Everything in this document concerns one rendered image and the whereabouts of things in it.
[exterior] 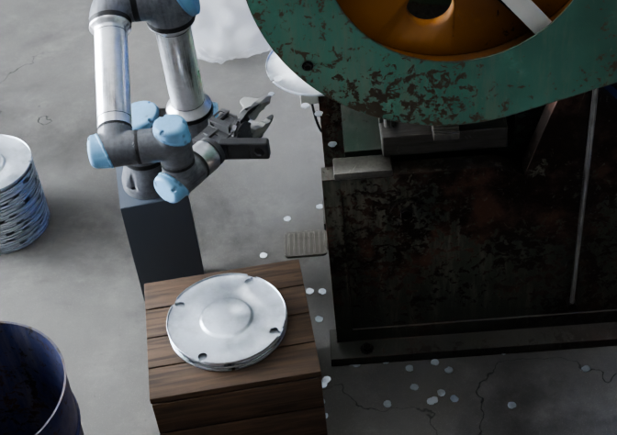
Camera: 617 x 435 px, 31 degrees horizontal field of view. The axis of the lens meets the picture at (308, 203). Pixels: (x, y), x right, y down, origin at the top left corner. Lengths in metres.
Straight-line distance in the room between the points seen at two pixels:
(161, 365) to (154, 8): 0.83
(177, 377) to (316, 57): 0.87
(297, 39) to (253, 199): 1.46
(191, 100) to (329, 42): 0.68
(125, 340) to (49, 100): 1.25
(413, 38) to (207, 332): 0.89
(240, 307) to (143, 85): 1.60
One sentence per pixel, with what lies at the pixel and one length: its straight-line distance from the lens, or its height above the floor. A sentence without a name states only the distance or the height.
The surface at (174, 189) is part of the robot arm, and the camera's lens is 2.45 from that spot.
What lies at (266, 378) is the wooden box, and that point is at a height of 0.35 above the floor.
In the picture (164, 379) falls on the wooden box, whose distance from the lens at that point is 2.67.
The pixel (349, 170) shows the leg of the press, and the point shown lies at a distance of 2.67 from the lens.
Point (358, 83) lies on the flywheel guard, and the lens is 2.26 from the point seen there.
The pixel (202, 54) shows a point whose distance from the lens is 4.13.
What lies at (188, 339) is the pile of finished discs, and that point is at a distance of 2.70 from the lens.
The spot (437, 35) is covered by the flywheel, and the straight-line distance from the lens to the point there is 2.30.
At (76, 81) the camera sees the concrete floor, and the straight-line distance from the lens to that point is 4.27.
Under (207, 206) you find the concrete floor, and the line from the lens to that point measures 3.59.
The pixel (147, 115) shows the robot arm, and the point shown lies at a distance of 2.87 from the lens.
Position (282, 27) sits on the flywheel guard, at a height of 1.19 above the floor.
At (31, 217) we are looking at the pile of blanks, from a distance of 3.58.
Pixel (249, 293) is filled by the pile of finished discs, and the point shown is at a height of 0.38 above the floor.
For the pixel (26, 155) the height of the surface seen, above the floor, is 0.24.
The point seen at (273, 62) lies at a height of 0.78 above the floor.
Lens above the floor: 2.38
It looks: 42 degrees down
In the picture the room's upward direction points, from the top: 6 degrees counter-clockwise
